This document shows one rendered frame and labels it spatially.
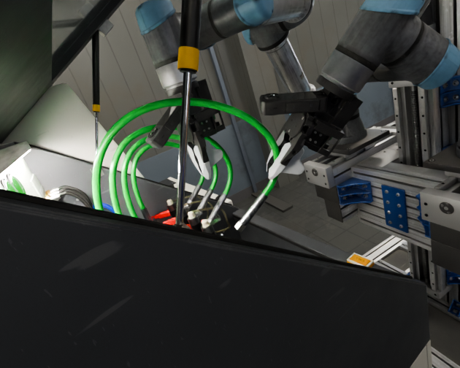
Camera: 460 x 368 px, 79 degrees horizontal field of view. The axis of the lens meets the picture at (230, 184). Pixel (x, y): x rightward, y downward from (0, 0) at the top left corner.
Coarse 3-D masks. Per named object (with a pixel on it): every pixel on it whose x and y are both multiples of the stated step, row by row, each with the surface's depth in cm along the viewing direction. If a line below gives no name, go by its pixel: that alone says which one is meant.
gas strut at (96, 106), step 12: (96, 36) 76; (96, 48) 77; (96, 60) 77; (96, 72) 77; (96, 84) 78; (96, 96) 78; (96, 108) 78; (96, 120) 79; (96, 132) 79; (96, 144) 80
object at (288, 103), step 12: (264, 96) 49; (276, 96) 48; (288, 96) 49; (300, 96) 49; (312, 96) 48; (324, 96) 48; (264, 108) 48; (276, 108) 48; (288, 108) 48; (300, 108) 48; (312, 108) 48; (324, 108) 48
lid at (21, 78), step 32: (0, 0) 18; (32, 0) 23; (64, 0) 38; (96, 0) 58; (0, 32) 22; (32, 32) 29; (64, 32) 53; (0, 64) 27; (32, 64) 39; (64, 64) 71; (0, 96) 36; (32, 96) 60; (0, 128) 53
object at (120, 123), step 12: (144, 108) 49; (156, 108) 49; (216, 108) 51; (228, 108) 51; (120, 120) 49; (252, 120) 53; (108, 132) 49; (264, 132) 54; (108, 144) 50; (276, 144) 55; (96, 156) 50; (276, 156) 56; (96, 168) 50; (96, 180) 51; (276, 180) 58; (96, 192) 52; (264, 192) 58; (96, 204) 52
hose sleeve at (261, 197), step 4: (260, 196) 58; (264, 196) 58; (256, 200) 59; (260, 200) 58; (264, 200) 59; (252, 204) 59; (256, 204) 59; (260, 204) 59; (252, 208) 59; (256, 208) 59; (248, 212) 59; (252, 212) 59; (244, 216) 59; (248, 216) 59; (252, 216) 59; (240, 220) 60; (244, 220) 59; (248, 220) 59; (244, 224) 59
